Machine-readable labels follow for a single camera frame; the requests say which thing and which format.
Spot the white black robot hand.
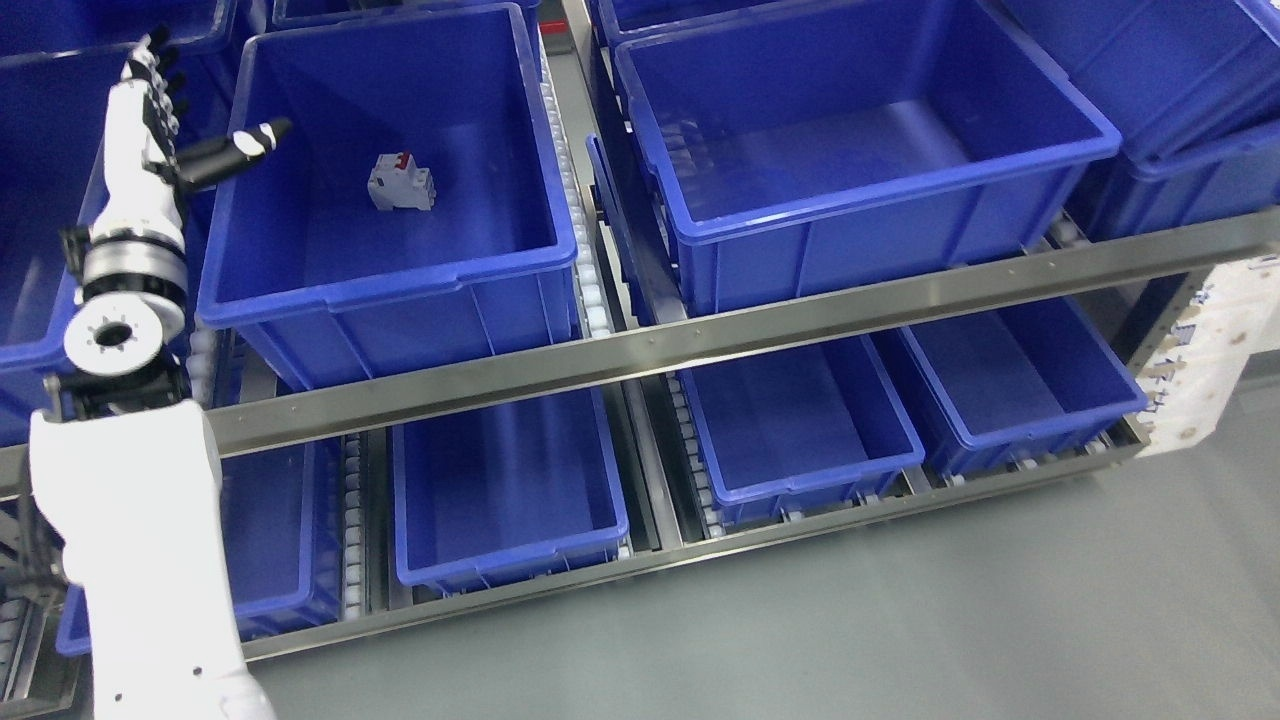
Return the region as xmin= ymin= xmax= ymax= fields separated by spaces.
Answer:
xmin=88 ymin=23 xmax=293 ymax=251

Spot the grey circuit breaker red switch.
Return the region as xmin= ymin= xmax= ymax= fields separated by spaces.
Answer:
xmin=367 ymin=151 xmax=436 ymax=211

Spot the blue bin with breaker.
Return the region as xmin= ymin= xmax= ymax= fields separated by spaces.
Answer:
xmin=196 ymin=3 xmax=579 ymax=391

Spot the metal shelf rack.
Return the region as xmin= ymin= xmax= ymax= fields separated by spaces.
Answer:
xmin=0 ymin=0 xmax=1280 ymax=720

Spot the blue bin upper left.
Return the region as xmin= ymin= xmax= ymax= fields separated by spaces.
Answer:
xmin=0 ymin=0 xmax=241 ymax=446

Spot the blue bin lower left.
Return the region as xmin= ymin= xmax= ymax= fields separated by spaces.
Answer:
xmin=56 ymin=439 xmax=346 ymax=659

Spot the blue bin lower centre-left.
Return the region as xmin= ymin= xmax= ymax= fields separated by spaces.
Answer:
xmin=390 ymin=389 xmax=630 ymax=597

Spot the blue bin upper middle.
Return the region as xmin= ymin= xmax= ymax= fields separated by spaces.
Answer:
xmin=611 ymin=1 xmax=1121 ymax=316

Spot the blue bin lower centre-right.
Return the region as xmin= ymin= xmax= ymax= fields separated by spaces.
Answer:
xmin=676 ymin=336 xmax=924 ymax=527

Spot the blue bin lower right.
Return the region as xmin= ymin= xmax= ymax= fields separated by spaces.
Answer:
xmin=872 ymin=297 xmax=1147 ymax=475

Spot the blue bin upper right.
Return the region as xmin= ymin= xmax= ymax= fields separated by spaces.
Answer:
xmin=1004 ymin=1 xmax=1279 ymax=240

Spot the white label board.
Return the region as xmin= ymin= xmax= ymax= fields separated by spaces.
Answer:
xmin=1135 ymin=254 xmax=1279 ymax=457

